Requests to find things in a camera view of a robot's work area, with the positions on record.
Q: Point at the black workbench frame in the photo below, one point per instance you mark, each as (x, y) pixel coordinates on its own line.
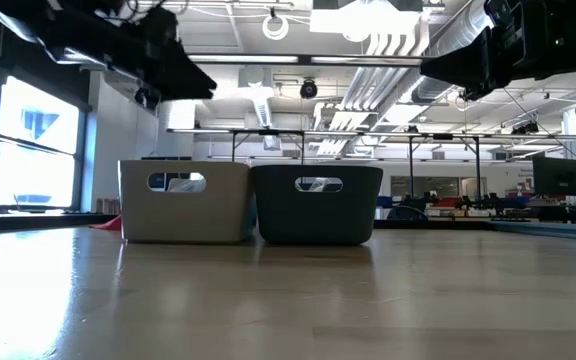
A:
(410, 165)

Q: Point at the silver ventilation duct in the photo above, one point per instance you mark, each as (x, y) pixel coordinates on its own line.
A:
(448, 30)

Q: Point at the black computer monitor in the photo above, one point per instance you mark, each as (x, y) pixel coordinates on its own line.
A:
(165, 158)
(560, 175)

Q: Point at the red cloth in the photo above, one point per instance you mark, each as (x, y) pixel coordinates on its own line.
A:
(110, 225)

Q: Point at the dark grey plastic bin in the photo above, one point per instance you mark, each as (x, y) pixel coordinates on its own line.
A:
(318, 220)

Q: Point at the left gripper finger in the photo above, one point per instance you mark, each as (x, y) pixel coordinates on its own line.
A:
(183, 85)

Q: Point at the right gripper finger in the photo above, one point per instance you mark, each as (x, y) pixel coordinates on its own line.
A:
(478, 65)

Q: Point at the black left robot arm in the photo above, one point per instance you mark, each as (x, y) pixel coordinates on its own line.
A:
(43, 25)

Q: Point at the black overhead camera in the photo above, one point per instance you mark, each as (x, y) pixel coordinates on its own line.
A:
(308, 89)

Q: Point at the beige plastic bin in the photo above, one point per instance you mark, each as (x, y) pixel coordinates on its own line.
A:
(188, 215)

